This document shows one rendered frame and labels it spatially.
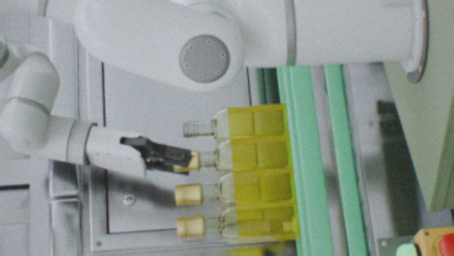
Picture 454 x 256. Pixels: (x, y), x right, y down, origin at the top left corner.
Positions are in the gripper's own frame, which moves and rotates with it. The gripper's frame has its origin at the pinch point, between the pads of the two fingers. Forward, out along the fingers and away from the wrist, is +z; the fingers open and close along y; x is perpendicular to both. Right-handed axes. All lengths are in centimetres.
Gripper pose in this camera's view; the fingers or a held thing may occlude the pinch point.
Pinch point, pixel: (178, 160)
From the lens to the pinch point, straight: 145.9
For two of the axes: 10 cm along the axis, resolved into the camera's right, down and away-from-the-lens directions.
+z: 9.8, 1.9, -0.5
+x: 1.9, -9.1, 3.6
